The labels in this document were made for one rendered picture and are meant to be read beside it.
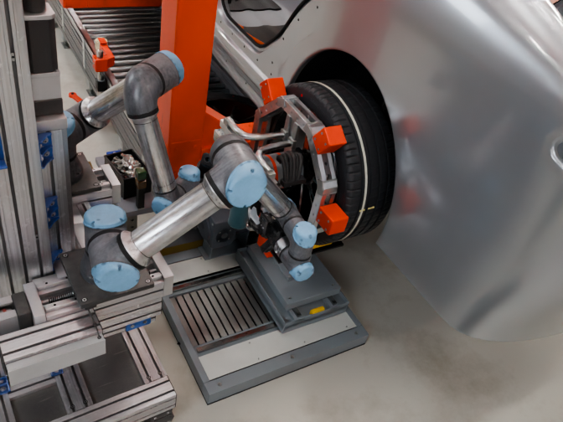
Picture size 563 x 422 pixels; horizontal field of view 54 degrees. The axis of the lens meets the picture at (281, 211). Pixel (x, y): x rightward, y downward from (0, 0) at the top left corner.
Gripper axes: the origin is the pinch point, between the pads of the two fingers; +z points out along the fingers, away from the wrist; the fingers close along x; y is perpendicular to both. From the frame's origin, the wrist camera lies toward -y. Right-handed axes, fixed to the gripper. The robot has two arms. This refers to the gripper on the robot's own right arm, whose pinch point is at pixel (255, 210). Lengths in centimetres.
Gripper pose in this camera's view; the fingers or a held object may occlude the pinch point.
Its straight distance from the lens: 202.9
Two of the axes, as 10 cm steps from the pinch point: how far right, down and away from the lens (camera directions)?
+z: -4.8, -6.3, 6.1
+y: 1.8, -7.5, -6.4
